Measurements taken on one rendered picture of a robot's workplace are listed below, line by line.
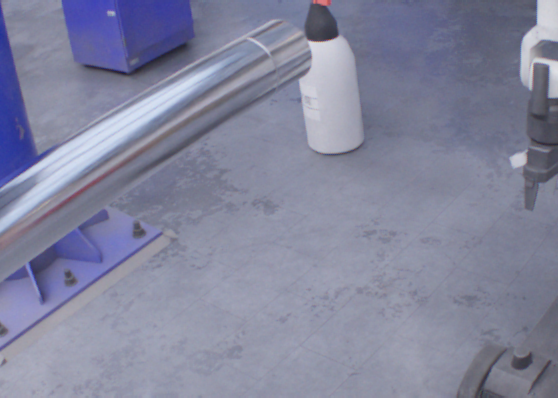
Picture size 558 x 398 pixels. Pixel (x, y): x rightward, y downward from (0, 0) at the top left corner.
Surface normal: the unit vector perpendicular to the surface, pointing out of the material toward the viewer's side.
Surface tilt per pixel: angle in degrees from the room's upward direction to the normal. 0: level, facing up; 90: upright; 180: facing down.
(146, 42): 90
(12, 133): 90
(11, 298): 0
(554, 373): 0
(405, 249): 0
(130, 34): 90
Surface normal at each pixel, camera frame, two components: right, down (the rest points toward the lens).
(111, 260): -0.14, -0.84
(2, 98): 0.84, 0.18
